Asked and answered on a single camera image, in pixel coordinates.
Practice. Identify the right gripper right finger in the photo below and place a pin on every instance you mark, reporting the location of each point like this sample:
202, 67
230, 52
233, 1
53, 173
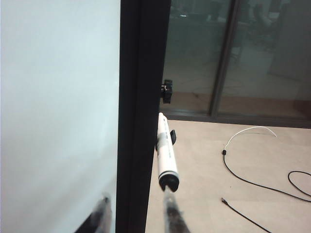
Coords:
172, 216

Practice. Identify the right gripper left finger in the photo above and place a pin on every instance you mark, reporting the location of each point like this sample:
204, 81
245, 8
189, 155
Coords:
102, 216

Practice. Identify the white marker pen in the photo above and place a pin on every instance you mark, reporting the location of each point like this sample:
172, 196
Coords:
166, 157

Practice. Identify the black clamp knob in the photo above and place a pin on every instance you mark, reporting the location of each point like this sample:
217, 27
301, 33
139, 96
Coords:
167, 91

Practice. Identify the white board with black frame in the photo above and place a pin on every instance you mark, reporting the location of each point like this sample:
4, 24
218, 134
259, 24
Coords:
60, 97

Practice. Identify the black whiteboard stand post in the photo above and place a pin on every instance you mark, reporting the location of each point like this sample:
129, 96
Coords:
153, 72

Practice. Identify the glass partition with dark frame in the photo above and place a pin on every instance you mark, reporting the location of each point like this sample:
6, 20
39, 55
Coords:
223, 72

